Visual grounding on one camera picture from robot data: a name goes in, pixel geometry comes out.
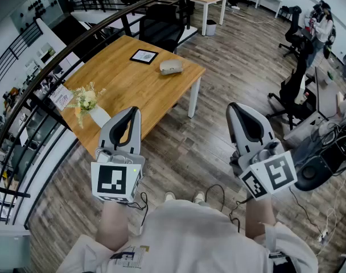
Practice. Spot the beige glasses case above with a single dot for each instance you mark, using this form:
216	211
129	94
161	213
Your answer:
170	66

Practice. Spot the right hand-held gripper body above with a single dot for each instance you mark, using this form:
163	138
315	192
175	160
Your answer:
279	172

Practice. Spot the person's right forearm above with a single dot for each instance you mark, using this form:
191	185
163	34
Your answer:
259	218

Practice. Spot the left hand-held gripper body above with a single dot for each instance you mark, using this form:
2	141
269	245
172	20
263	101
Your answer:
111	181

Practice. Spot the black mesh office chair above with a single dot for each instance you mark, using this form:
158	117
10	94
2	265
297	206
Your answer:
158	27

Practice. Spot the white vase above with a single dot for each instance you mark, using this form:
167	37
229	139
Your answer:
100	116

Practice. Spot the white trash bin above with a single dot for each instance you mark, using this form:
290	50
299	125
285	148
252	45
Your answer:
210	28

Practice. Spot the person's white shirt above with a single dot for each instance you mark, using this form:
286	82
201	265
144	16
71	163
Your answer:
190	237

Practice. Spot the black equipment bag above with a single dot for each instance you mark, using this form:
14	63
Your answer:
315	172

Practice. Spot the wooden table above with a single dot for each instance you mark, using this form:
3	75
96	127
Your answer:
76	43

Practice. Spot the black framed picture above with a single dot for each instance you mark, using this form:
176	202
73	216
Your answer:
143	56

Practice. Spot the white printed sign card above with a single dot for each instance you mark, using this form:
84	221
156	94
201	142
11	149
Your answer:
61	97

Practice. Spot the person's right shoe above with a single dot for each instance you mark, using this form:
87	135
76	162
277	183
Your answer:
198	197

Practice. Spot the grey cabinet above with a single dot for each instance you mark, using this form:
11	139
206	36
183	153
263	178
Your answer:
8	246

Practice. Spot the person's left shoe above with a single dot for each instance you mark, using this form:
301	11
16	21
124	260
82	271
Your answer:
169	196

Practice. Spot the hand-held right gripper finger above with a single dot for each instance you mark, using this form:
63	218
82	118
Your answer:
267	129
235	129

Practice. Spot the person's left forearm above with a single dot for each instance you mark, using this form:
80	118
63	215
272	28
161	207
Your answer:
113	226

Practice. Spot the white table leg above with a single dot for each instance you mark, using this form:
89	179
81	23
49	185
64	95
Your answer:
193	98

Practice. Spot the person's shoe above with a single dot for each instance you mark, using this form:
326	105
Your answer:
169	196
198	197

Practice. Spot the pale yellow flower bouquet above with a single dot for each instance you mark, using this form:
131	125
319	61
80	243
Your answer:
86	97

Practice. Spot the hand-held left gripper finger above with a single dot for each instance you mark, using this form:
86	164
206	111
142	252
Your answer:
106	132
136	135

